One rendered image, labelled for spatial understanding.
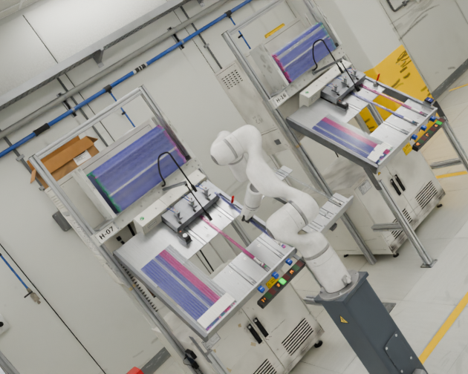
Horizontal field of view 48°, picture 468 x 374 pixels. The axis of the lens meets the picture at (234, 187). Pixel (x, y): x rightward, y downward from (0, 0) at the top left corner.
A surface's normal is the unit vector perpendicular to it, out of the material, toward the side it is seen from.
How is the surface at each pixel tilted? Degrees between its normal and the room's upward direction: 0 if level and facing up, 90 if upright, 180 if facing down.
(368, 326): 90
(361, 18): 90
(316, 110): 44
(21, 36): 90
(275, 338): 90
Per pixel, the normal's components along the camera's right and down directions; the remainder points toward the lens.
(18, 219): 0.47, -0.11
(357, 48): -0.69, 0.58
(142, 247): -0.03, -0.63
